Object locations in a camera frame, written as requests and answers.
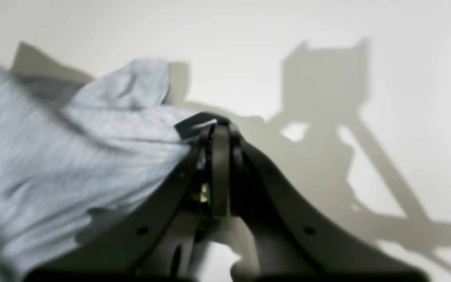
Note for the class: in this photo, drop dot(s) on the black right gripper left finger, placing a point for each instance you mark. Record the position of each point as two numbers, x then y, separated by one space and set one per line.
155 242

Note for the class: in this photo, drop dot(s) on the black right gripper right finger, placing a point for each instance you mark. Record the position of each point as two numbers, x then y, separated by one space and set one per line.
294 241

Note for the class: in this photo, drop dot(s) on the grey T-shirt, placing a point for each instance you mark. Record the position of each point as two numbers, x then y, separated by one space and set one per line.
68 148

